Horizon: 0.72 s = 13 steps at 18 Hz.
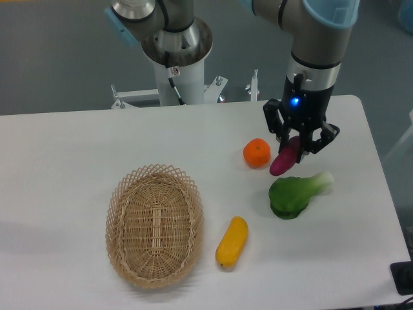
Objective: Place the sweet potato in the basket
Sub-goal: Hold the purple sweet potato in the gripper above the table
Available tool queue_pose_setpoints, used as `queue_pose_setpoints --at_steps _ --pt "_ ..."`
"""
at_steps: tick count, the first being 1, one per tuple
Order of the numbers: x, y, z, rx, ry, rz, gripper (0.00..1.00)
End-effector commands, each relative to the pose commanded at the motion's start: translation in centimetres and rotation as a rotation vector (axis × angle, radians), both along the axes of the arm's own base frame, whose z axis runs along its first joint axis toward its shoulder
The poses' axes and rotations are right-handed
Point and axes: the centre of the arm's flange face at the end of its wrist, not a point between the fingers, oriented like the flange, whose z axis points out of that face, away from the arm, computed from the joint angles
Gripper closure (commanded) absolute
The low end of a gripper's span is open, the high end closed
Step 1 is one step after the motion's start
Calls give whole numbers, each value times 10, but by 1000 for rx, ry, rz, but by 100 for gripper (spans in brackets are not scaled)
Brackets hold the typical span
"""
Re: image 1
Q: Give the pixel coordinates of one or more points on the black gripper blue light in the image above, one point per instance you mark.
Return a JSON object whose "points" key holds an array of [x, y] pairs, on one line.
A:
{"points": [[301, 109]]}

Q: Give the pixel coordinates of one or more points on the purple sweet potato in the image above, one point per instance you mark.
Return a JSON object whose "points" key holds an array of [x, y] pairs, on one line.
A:
{"points": [[287, 158]]}

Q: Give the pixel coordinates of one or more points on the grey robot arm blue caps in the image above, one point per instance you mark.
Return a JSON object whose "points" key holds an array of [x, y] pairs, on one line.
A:
{"points": [[177, 43]]}

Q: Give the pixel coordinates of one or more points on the woven wicker oval basket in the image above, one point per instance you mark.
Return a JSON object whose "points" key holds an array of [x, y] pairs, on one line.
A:
{"points": [[154, 226]]}

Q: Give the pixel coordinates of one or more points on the orange tangerine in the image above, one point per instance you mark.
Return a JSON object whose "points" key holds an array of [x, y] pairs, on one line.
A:
{"points": [[257, 153]]}

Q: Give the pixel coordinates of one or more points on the green bok choy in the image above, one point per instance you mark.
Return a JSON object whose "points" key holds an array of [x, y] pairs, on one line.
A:
{"points": [[291, 195]]}

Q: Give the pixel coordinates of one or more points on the yellow mango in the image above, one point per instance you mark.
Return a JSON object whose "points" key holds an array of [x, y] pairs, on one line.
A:
{"points": [[232, 243]]}

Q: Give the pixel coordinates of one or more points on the black device at table edge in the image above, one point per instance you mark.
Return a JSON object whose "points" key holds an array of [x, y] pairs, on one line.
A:
{"points": [[402, 276]]}

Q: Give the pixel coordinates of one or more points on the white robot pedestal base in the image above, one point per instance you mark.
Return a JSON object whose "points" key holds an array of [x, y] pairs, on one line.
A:
{"points": [[188, 81]]}

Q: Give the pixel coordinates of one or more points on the white metal mounting frame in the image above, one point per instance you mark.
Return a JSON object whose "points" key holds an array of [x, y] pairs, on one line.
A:
{"points": [[212, 93]]}

